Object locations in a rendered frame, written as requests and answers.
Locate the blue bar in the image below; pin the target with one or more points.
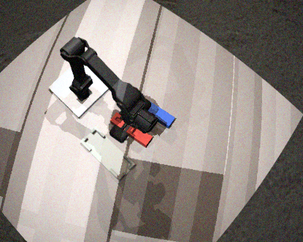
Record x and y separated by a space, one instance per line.
164 118

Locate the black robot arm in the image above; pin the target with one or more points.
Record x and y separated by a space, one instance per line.
123 93

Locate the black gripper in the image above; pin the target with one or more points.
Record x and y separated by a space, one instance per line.
120 134

